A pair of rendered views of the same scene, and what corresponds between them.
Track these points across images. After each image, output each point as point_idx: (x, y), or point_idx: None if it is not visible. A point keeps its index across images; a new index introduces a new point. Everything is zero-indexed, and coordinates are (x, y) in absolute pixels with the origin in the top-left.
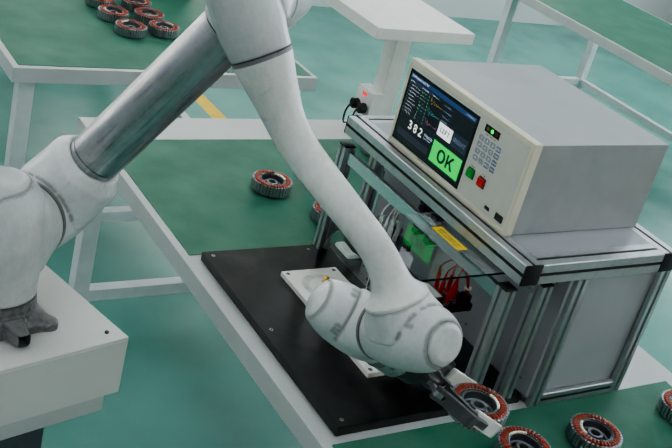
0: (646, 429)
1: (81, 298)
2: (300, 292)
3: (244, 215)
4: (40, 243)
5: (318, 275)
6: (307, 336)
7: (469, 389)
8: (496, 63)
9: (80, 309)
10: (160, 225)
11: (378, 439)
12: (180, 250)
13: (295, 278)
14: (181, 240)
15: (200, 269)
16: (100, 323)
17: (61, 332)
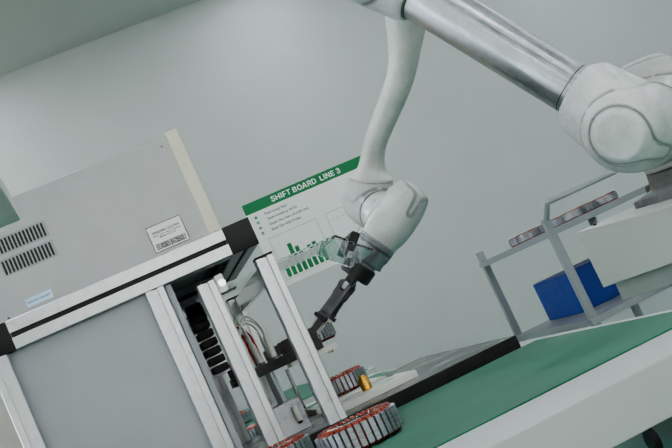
0: None
1: (624, 218)
2: (402, 372)
3: (437, 399)
4: None
5: (367, 391)
6: (415, 368)
7: None
8: (39, 186)
9: (622, 217)
10: (577, 330)
11: None
12: (548, 336)
13: (400, 375)
14: (545, 339)
15: (522, 344)
16: (602, 223)
17: (631, 210)
